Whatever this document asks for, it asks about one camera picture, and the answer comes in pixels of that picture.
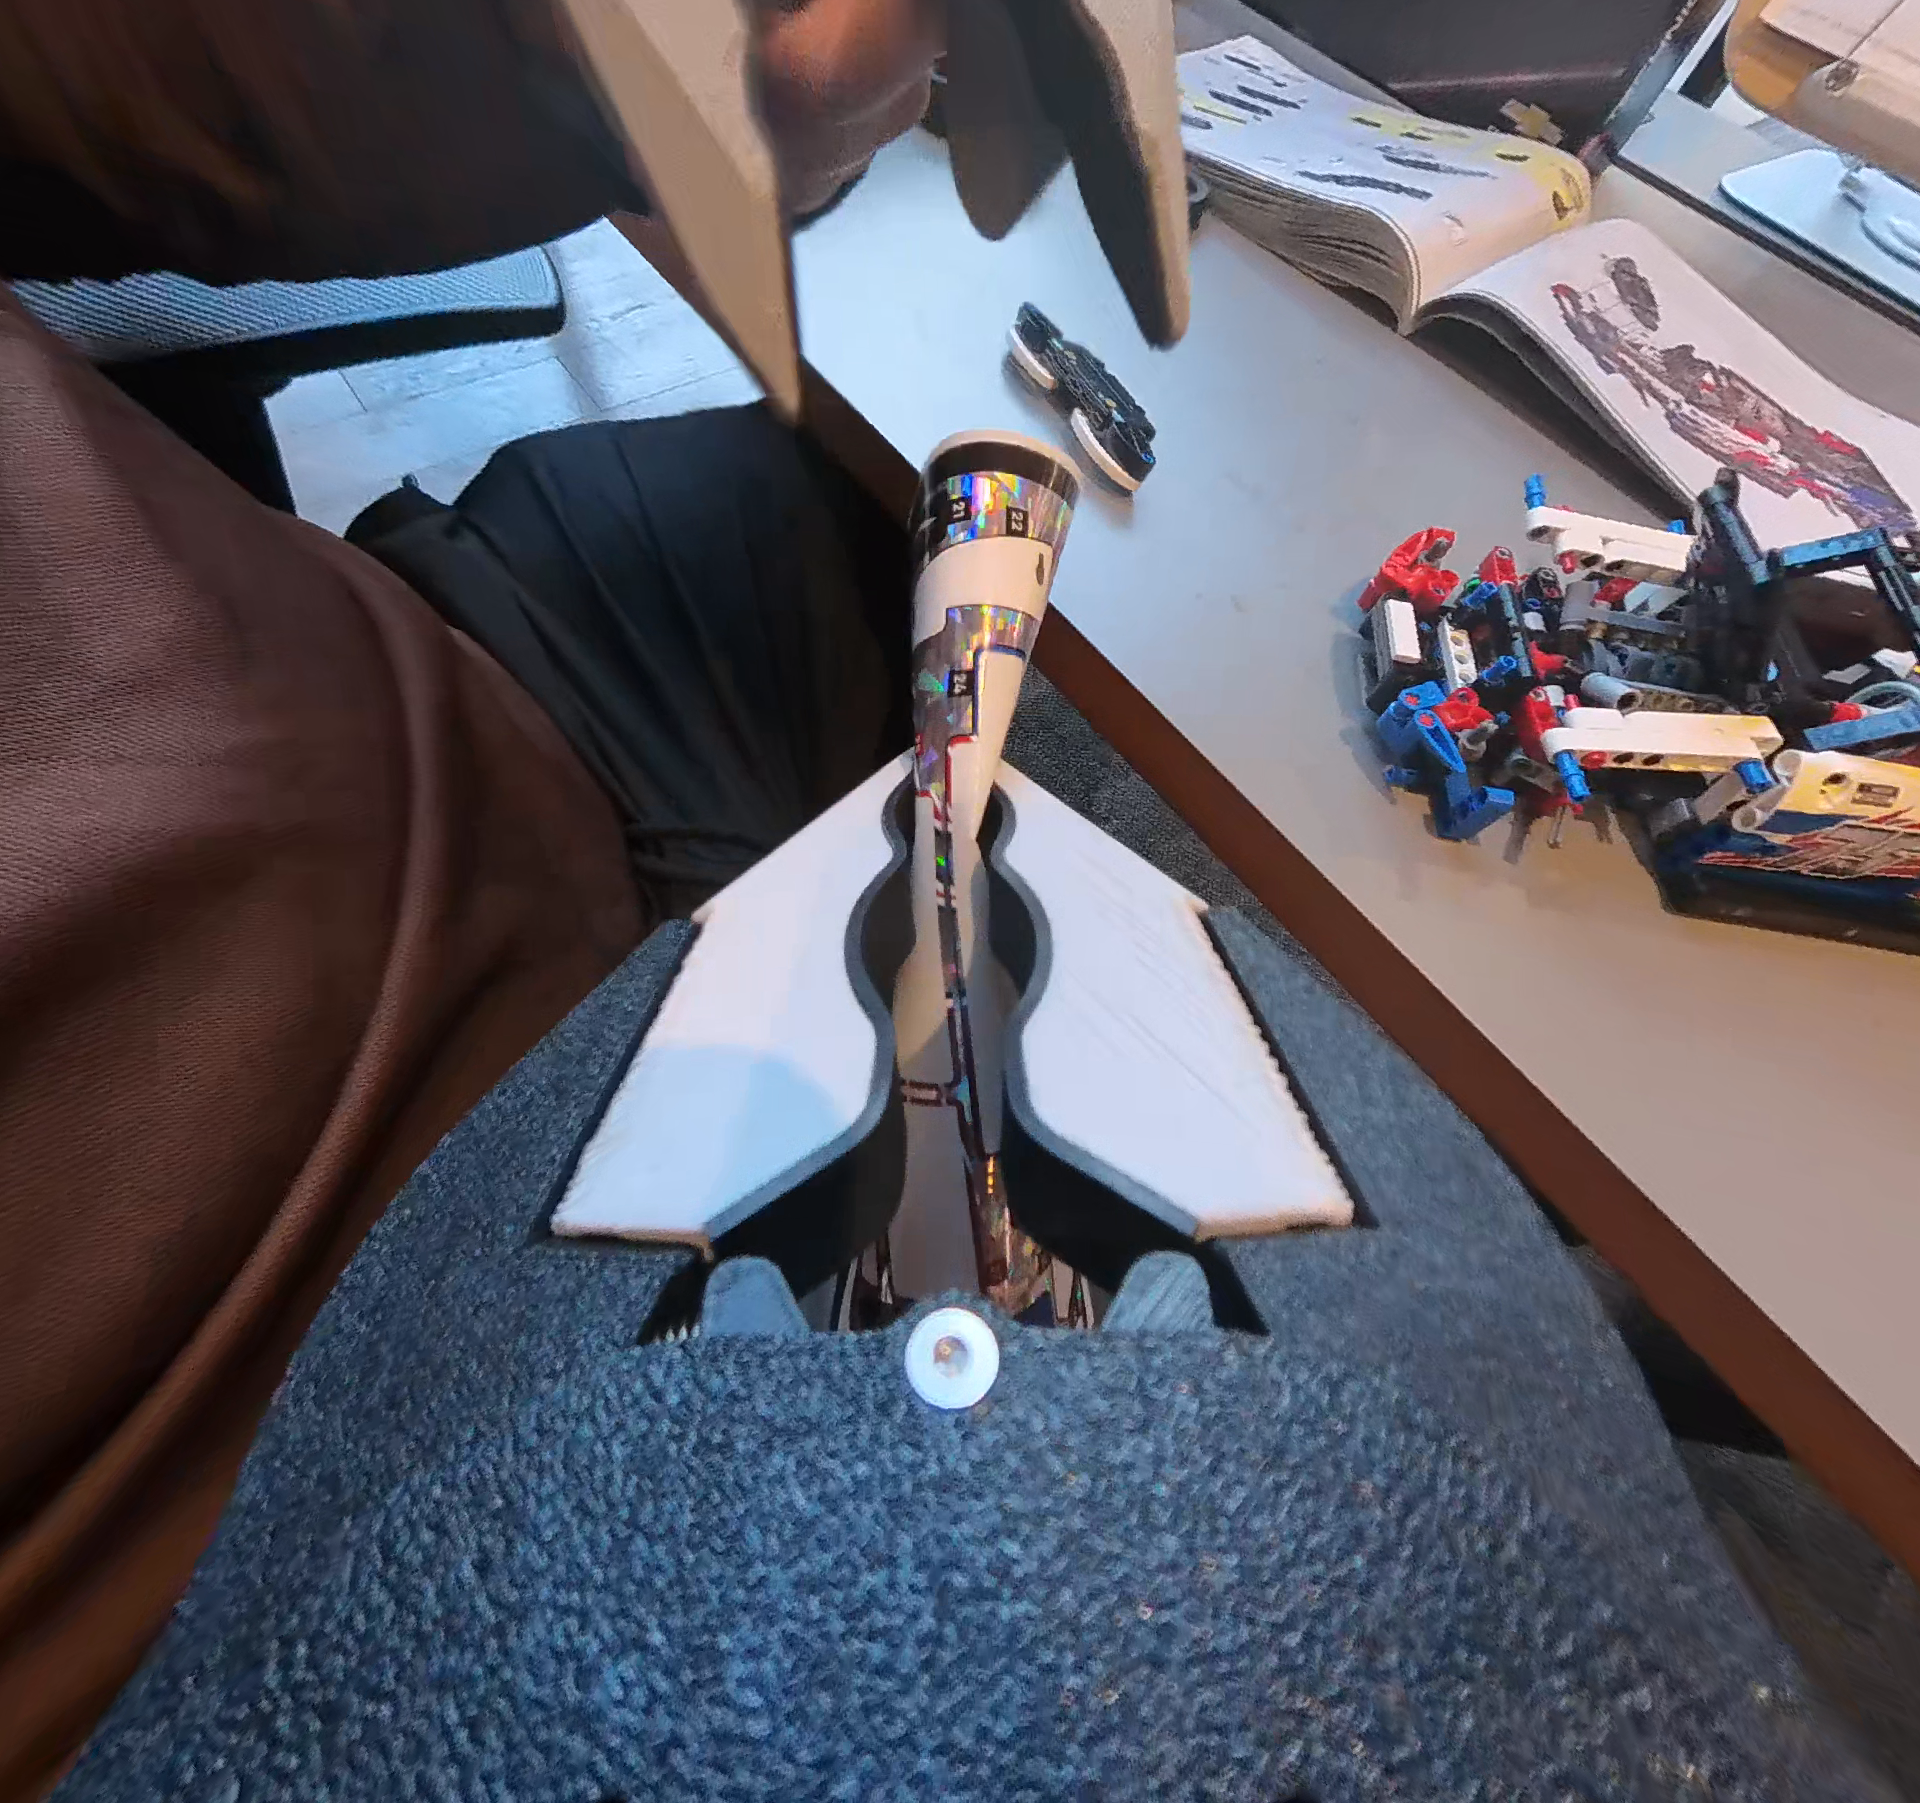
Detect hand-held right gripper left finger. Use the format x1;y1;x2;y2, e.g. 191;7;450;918
551;768;921;1257

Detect printed instruction sign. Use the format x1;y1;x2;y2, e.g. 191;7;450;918
1725;0;1920;186

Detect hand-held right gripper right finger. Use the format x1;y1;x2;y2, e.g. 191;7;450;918
983;774;1358;1244

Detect blue printed toy car body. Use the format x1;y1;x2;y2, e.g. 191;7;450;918
1649;745;1920;960

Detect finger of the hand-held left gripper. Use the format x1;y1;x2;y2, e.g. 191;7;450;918
922;0;1197;354
521;0;805;419

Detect black toy set box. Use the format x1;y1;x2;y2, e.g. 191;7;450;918
1169;0;1821;150

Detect white sign stand base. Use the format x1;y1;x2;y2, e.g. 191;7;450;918
1717;145;1920;271

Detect toy brick car chassis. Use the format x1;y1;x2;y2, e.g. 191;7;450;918
1356;471;1920;860

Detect person's left hand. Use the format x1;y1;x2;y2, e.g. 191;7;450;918
745;0;952;218

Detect open instruction booklet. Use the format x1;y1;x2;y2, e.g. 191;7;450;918
1176;33;1920;591

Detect person's black pants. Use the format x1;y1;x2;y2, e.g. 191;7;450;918
345;401;934;923

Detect person's left forearm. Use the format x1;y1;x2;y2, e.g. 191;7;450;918
0;0;650;294

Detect white sticker sheet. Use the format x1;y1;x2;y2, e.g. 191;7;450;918
830;430;1096;1336

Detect person's brown shirt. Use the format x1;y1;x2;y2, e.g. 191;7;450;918
0;280;665;1803

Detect black white toy car panel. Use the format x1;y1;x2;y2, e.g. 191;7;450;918
1007;302;1161;496

